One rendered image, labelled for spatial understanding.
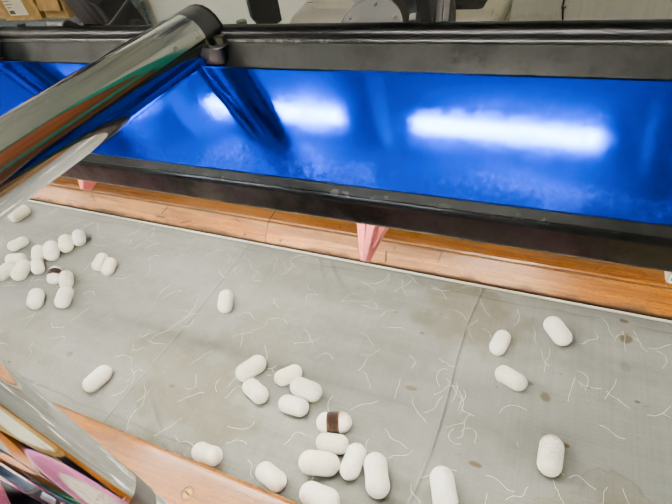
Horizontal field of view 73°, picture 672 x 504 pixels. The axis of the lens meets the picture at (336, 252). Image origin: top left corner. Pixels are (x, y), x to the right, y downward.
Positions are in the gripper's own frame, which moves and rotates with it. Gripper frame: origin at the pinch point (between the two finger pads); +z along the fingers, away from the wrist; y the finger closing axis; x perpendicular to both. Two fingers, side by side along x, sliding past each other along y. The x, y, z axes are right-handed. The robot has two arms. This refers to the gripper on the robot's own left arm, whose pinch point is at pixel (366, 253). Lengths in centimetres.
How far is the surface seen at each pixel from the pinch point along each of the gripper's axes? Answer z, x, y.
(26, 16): -108, 123, -270
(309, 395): 15.2, 0.7, -3.2
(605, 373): 6.9, 10.0, 23.7
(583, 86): -5.1, -26.4, 14.7
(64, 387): 21.8, -2.9, -31.9
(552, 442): 13.1, 2.2, 19.2
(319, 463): 19.5, -3.3, 0.6
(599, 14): -125, 158, 28
